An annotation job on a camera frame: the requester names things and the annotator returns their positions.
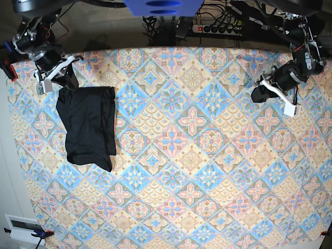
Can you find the white wall vent box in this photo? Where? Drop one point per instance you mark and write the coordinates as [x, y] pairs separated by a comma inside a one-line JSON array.
[[22, 223]]

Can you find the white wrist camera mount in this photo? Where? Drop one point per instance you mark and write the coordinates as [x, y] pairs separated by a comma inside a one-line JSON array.
[[69, 81], [291, 109]]

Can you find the white power strip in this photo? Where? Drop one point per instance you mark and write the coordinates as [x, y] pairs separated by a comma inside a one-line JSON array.
[[217, 29]]

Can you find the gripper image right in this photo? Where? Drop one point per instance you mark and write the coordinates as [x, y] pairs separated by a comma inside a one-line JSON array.
[[284, 78]]

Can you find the blue clamp lower left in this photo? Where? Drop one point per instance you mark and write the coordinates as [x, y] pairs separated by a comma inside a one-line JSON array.
[[41, 234]]

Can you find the black t-shirt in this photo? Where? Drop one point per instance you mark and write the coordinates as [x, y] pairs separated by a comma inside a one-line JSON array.
[[88, 115]]

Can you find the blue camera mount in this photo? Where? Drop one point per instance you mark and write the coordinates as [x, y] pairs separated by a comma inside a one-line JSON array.
[[146, 8]]

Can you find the patterned tablecloth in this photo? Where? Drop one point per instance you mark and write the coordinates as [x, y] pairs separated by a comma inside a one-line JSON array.
[[198, 164]]

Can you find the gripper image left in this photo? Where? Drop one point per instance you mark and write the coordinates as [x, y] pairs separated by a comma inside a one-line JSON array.
[[49, 62]]

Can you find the red black clamp upper left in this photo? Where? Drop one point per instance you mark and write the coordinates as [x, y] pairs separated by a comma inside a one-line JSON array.
[[8, 57]]

